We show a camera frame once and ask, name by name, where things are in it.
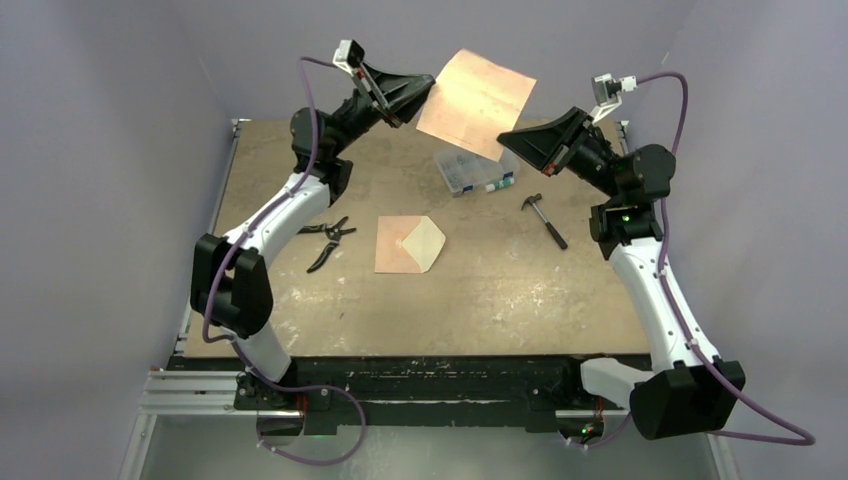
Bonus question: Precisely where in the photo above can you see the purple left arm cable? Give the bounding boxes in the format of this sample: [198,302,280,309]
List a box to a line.
[200,56,369,467]

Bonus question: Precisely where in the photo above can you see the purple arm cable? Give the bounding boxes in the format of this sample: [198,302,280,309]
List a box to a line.
[559,71,817,452]
[200,56,369,467]

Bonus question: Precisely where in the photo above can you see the green and white marker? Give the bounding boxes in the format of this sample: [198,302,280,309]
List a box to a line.
[484,175,515,193]

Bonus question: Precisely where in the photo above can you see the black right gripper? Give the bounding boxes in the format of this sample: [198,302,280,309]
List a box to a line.
[499,107,625,202]

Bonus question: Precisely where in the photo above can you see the small black hammer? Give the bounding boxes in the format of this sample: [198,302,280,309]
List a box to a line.
[521,193,569,250]

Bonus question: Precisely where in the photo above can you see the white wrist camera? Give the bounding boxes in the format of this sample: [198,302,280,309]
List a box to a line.
[332,39,365,78]
[589,73,637,125]

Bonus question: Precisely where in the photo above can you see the black pruning shears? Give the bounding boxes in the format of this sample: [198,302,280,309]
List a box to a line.
[298,216,357,274]

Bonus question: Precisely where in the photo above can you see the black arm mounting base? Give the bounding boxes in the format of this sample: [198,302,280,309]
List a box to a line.
[165,354,654,435]

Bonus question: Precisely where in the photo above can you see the clear plastic organizer box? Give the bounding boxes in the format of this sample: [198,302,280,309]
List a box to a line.
[433,147,521,196]

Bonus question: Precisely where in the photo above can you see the aluminium extrusion frame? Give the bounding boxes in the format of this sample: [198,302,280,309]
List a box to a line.
[117,119,740,480]

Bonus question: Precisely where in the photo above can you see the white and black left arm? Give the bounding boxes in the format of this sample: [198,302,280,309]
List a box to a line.
[189,57,436,409]

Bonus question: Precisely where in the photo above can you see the pink and cream envelope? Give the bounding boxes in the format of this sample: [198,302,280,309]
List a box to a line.
[374,215,446,274]

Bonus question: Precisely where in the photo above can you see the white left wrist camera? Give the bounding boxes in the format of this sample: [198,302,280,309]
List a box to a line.
[332,39,365,78]

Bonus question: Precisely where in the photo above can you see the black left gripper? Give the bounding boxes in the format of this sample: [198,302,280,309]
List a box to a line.
[330,64,439,159]

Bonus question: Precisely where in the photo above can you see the pink lined letter paper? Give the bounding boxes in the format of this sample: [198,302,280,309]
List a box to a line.
[416,49,536,162]

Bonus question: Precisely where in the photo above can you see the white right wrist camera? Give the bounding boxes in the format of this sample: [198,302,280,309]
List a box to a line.
[589,73,637,125]

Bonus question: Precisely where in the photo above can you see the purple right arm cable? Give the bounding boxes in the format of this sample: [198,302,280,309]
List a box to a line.
[559,71,817,452]

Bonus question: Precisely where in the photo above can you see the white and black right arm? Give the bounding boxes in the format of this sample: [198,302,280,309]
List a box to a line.
[497,107,746,440]

